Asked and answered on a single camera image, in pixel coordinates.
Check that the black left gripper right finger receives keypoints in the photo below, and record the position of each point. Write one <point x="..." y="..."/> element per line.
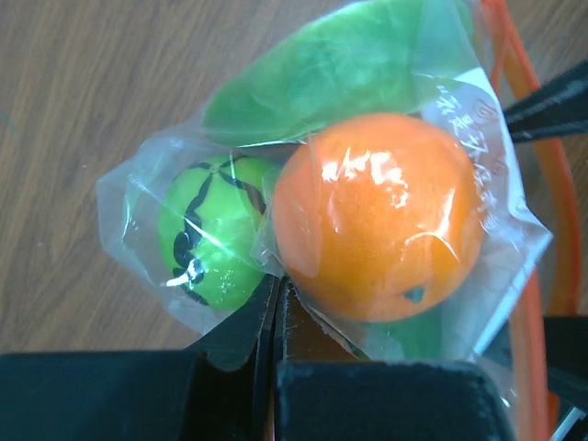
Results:
<point x="322" y="392"/>

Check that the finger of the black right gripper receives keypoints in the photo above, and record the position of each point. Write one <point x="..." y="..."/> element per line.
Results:
<point x="556" y="109"/>
<point x="566" y="358"/>

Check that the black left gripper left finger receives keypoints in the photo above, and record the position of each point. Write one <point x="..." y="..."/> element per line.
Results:
<point x="138" y="395"/>

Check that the clear orange zip top bag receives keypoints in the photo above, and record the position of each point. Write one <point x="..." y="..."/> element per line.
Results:
<point x="529" y="266"/>

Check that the fake green pepper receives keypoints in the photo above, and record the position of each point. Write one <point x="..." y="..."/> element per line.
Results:
<point x="417" y="337"/>

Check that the fake green watermelon ball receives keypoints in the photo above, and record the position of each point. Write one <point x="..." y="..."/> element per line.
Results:
<point x="207" y="226"/>

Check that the fake orange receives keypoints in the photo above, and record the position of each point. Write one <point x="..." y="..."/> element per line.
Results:
<point x="378" y="217"/>

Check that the fake watermelon slice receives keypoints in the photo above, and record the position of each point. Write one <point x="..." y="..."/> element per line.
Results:
<point x="369" y="56"/>

